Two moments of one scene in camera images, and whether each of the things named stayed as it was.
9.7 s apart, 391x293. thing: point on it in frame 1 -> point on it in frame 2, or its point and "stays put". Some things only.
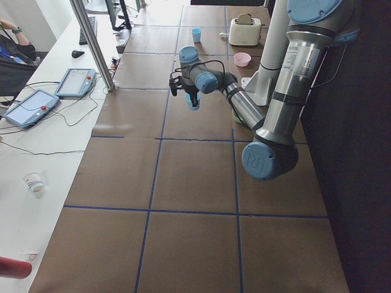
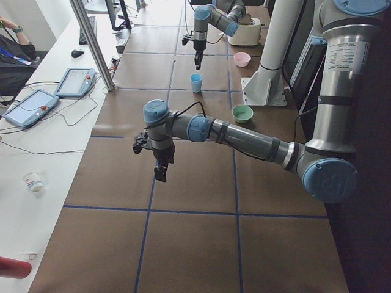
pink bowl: [242, 59] stays put
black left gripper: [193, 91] -> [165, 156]
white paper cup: [35, 181] stays put
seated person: [18, 59] stays put
